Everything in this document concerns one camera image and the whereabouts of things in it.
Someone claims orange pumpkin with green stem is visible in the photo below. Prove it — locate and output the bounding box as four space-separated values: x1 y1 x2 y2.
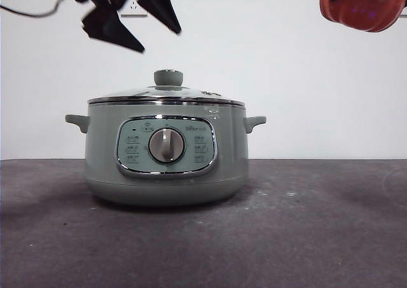
319 0 406 33

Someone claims glass lid with green knob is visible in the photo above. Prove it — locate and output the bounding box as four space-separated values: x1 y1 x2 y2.
87 69 246 107

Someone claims sage green electric cooking pot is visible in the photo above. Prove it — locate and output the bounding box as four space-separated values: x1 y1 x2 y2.
65 102 267 208

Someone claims black cable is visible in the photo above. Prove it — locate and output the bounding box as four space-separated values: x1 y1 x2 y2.
0 0 71 17

